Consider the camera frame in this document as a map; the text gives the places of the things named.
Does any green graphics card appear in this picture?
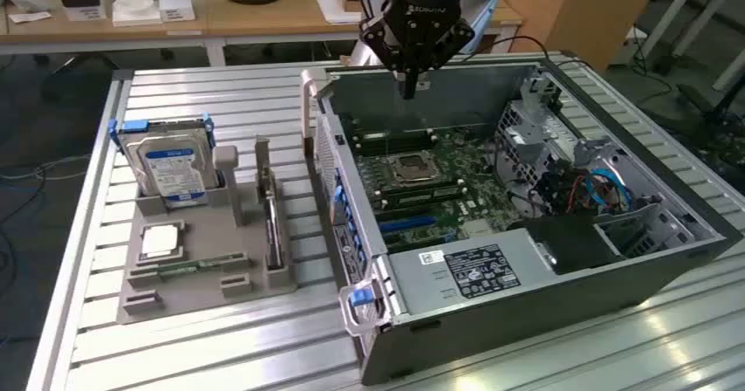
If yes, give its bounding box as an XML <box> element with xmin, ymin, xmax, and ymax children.
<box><xmin>254</xmin><ymin>135</ymin><xmax>287</xmax><ymax>272</ymax></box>

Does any white paper stack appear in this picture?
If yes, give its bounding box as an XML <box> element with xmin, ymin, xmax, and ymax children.
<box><xmin>316</xmin><ymin>0</ymin><xmax>364</xmax><ymax>25</ymax></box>

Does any wooden desk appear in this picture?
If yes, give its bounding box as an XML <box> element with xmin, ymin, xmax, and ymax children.
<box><xmin>0</xmin><ymin>0</ymin><xmax>526</xmax><ymax>56</ymax></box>

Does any wooden cabinet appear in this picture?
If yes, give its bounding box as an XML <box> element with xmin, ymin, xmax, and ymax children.
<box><xmin>520</xmin><ymin>0</ymin><xmax>668</xmax><ymax>72</ymax></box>

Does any grey metal disk bay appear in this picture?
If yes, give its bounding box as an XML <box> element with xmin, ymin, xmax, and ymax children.
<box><xmin>494</xmin><ymin>76</ymin><xmax>584</xmax><ymax>191</ymax></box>

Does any metal CPU socket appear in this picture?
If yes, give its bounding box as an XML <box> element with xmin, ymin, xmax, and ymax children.
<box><xmin>392</xmin><ymin>153</ymin><xmax>438</xmax><ymax>185</ymax></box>

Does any white labelled box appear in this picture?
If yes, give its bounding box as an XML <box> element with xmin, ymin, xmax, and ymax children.
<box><xmin>158</xmin><ymin>0</ymin><xmax>195</xmax><ymax>23</ymax></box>

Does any white box with round dish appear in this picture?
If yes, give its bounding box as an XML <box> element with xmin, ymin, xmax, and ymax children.
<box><xmin>111</xmin><ymin>0</ymin><xmax>163</xmax><ymax>28</ymax></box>

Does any blue expansion slot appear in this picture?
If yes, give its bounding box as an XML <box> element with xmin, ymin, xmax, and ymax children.
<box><xmin>376</xmin><ymin>216</ymin><xmax>438</xmax><ymax>236</ymax></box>

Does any hard disk in blue caddy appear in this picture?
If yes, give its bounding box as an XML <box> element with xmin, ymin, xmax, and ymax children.
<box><xmin>107</xmin><ymin>112</ymin><xmax>216</xmax><ymax>211</ymax></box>

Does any black and white box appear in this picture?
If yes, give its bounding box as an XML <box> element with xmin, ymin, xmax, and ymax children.
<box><xmin>58</xmin><ymin>0</ymin><xmax>107</xmax><ymax>21</ymax></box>

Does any grey power supply unit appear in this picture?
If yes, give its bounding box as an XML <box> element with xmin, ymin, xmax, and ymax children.
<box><xmin>387</xmin><ymin>227</ymin><xmax>560</xmax><ymax>316</ymax></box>

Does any silver CPU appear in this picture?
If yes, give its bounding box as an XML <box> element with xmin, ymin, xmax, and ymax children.
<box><xmin>142</xmin><ymin>225</ymin><xmax>181</xmax><ymax>257</ymax></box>

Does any white paper slip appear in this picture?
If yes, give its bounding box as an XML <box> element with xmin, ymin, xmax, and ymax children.
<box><xmin>7</xmin><ymin>11</ymin><xmax>53</xmax><ymax>24</ymax></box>

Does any green RAM stick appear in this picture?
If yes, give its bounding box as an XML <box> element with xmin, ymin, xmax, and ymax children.
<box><xmin>157</xmin><ymin>253</ymin><xmax>244</xmax><ymax>277</ymax></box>

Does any grey parts rack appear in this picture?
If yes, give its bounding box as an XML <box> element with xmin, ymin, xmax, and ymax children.
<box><xmin>115</xmin><ymin>144</ymin><xmax>299</xmax><ymax>325</ymax></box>

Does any black open PC case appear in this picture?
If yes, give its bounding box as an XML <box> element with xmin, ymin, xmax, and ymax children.
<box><xmin>299</xmin><ymin>50</ymin><xmax>745</xmax><ymax>387</ymax></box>

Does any black arched cable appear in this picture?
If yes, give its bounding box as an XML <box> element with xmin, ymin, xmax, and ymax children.
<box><xmin>474</xmin><ymin>36</ymin><xmax>584</xmax><ymax>67</ymax></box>

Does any white desk frame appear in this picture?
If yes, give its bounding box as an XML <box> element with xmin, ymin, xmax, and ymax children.
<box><xmin>640</xmin><ymin>0</ymin><xmax>745</xmax><ymax>91</ymax></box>

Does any blue data wire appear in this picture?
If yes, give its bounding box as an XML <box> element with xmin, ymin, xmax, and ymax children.
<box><xmin>584</xmin><ymin>168</ymin><xmax>635</xmax><ymax>216</ymax></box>

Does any black plastic air duct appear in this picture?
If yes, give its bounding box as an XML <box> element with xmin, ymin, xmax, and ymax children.
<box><xmin>506</xmin><ymin>214</ymin><xmax>622</xmax><ymax>275</ymax></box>

